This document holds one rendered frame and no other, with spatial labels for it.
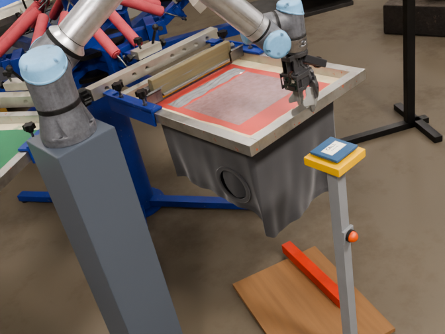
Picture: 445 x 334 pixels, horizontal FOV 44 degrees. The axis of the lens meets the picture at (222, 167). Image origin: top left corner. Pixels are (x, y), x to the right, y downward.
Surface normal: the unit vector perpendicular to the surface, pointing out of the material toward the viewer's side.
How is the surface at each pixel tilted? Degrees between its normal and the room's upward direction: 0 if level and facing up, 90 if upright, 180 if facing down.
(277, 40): 90
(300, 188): 94
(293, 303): 0
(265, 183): 92
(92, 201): 90
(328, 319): 0
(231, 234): 0
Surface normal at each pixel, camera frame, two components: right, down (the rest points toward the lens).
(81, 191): 0.69, 0.28
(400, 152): -0.18, -0.83
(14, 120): -0.29, 0.56
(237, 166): -0.65, 0.54
